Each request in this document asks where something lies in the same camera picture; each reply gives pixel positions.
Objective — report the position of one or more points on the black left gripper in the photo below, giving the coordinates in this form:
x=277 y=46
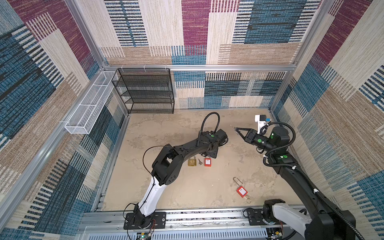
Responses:
x=214 y=154

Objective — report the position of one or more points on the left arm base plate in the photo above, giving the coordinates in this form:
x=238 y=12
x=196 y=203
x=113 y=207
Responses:
x=136 y=221

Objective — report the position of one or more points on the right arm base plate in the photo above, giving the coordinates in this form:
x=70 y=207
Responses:
x=255 y=218

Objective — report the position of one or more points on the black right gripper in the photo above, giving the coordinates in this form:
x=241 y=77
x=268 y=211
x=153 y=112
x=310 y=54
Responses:
x=250 y=135

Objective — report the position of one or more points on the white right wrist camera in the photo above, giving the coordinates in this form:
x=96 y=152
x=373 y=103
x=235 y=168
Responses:
x=261 y=121

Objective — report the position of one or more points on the brass padlock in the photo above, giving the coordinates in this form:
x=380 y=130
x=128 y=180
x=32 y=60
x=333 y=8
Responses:
x=192 y=162

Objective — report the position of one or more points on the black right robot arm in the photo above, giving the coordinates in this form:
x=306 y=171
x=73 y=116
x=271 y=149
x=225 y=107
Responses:
x=326 y=221

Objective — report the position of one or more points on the white mesh wall basket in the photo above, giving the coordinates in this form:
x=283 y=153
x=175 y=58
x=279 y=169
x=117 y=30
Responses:
x=87 y=112

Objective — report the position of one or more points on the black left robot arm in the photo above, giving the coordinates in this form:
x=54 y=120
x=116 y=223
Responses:
x=166 y=168

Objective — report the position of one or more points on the black wire shelf rack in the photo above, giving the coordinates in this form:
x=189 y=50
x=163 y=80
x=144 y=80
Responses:
x=145 y=91

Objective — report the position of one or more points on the aluminium front rail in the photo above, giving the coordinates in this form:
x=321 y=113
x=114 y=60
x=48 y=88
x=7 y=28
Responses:
x=185 y=224

